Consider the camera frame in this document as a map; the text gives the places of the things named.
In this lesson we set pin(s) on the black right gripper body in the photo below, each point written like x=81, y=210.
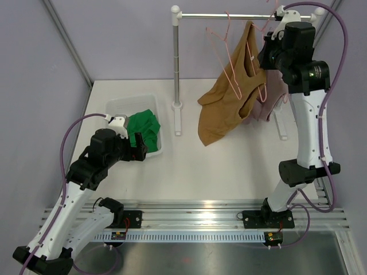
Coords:
x=268, y=60

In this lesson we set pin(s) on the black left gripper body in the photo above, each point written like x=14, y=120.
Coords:
x=129, y=153

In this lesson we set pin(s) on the green tank top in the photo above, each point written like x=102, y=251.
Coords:
x=147, y=124

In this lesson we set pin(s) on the brown tank top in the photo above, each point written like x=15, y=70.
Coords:
x=232, y=98

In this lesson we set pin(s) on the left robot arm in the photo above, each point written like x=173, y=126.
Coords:
x=55, y=247

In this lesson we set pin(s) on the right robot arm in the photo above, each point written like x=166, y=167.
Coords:
x=290, y=51

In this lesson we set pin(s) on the mauve tank top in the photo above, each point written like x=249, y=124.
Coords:
x=276, y=90

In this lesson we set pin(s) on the white perforated plastic basket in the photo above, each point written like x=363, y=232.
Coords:
x=134, y=104

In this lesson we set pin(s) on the silver and white clothes rack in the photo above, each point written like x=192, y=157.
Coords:
x=177, y=15

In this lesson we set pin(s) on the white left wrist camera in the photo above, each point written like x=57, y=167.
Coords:
x=118, y=123

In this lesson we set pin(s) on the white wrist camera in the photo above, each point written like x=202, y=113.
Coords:
x=287, y=16
x=118, y=123

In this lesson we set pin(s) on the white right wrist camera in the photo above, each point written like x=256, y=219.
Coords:
x=287, y=16

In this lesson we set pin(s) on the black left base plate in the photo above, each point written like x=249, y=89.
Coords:
x=130, y=218

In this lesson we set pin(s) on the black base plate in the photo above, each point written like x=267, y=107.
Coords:
x=257, y=219
x=130, y=218

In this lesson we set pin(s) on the aluminium mounting rail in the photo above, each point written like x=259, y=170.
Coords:
x=215, y=215

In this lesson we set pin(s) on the right aluminium frame post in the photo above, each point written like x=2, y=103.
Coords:
x=332, y=14

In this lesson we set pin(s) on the aluminium frame post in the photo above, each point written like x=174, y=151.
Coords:
x=332, y=14
x=62, y=31

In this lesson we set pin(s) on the left aluminium frame post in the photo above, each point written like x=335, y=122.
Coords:
x=62, y=31

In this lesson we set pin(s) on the white slotted cable duct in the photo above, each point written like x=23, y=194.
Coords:
x=182, y=237

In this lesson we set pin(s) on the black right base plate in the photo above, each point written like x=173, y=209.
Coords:
x=257, y=219

